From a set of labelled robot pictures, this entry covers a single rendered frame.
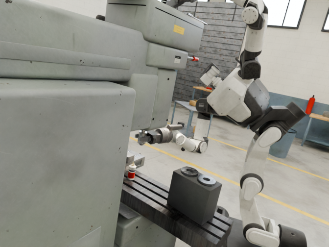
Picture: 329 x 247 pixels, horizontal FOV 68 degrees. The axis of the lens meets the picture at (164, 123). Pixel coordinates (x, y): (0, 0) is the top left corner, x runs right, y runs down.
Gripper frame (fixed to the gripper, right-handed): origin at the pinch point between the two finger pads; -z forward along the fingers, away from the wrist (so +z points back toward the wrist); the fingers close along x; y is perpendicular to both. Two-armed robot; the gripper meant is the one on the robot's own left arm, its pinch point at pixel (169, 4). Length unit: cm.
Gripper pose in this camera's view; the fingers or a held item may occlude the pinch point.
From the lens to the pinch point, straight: 131.3
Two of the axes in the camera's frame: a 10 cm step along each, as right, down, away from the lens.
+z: 8.6, -5.1, 0.6
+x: -2.4, -2.9, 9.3
